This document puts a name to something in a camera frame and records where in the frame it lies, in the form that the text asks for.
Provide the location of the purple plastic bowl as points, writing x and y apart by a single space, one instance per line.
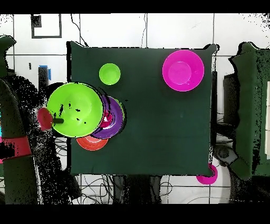
117 118

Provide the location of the black chair base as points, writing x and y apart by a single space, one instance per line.
224 154

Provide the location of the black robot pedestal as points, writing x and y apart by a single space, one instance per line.
135 190

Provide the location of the red plastic cup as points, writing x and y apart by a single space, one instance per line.
107 121

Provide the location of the orange-red plastic bowl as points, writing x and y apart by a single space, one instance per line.
91 144

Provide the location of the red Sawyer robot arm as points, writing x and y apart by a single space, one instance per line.
16 179

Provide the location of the dark square frame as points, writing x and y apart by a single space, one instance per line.
60 27

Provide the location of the green cloth covered side table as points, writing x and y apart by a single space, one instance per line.
253 126
4 48

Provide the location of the dark green tablecloth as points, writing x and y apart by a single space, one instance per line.
160 148

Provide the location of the large pink plastic bowl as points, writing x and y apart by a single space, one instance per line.
183 70

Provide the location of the pink bowl on floor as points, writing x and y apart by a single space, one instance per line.
207 180

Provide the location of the small green plastic bowl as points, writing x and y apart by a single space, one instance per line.
109 74

